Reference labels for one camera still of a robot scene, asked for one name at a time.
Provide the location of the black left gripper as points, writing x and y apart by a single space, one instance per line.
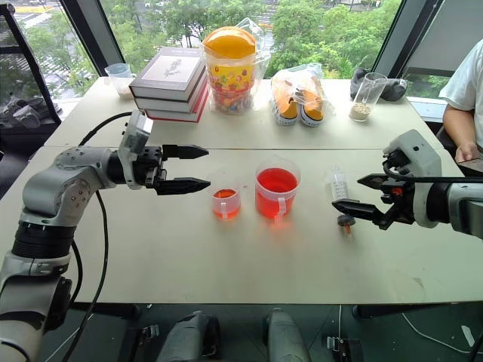
149 163

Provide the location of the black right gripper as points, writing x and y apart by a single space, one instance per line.
402 205

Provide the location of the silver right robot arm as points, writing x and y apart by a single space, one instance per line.
464 211

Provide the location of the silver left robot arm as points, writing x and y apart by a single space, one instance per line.
45 181

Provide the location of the person bare forearm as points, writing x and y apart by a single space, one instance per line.
456 124

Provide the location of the clear plastic syringe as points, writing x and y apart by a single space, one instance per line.
339 184

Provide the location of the small beaker orange liquid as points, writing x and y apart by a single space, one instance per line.
226 207

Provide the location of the large beaker red liquid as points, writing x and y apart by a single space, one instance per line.
277 192

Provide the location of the clear plastic measuring cup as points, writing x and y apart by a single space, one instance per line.
120 81

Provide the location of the person bare hand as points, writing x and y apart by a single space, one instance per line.
469 152

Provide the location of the red cover hardback book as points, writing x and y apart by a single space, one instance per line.
173 116

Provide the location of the dark cover hardback book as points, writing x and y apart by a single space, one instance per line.
166 104

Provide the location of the tall clear glass with grains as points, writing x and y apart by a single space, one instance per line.
365 102

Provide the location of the grey cover hardback book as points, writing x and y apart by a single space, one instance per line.
170 68

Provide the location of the yellow canvas sneaker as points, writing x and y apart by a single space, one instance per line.
312 107
287 107

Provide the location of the orange lid colourful jar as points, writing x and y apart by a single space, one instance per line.
231 71

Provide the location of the dark flat device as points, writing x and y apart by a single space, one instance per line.
471 166

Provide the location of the grey crumpled cloth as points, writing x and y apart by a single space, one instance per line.
394 88

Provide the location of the bagged orange slippers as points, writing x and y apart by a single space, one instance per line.
302 75

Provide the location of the clear plastic bag around jar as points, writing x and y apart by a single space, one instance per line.
262 49

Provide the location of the person white t-shirt torso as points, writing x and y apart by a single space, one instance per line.
466 83

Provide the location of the grey sandals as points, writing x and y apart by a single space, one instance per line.
22 111

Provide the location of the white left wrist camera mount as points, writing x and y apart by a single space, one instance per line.
137 130

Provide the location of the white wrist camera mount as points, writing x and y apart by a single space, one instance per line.
422 151
137 130

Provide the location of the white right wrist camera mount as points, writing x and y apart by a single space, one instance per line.
422 151

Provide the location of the dark window frame post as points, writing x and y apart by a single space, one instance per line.
94 34
407 34

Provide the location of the black metal chair frame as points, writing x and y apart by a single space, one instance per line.
28 60

